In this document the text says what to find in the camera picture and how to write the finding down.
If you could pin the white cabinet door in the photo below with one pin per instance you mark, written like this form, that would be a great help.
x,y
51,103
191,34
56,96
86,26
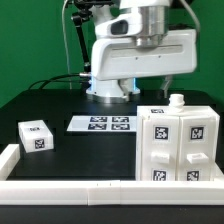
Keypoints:
x,y
197,147
159,148

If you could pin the white U-shaped fence frame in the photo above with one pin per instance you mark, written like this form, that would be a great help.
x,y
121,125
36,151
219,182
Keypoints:
x,y
105,192

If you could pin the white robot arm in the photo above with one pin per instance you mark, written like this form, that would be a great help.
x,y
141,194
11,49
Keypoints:
x,y
137,44

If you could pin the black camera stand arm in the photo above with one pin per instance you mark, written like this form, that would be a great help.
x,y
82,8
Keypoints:
x,y
83,15

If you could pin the white marker plate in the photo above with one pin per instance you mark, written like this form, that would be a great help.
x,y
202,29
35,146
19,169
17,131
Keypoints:
x,y
102,124

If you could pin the white cabinet body box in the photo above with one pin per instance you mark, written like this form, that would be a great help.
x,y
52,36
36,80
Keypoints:
x,y
176,107

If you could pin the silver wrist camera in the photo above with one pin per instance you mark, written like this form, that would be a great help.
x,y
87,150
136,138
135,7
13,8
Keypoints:
x,y
116,28

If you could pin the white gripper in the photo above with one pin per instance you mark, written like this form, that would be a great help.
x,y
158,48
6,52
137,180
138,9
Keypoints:
x,y
120,58

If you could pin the white cabinet top block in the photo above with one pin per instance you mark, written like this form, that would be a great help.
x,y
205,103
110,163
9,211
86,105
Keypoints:
x,y
35,136

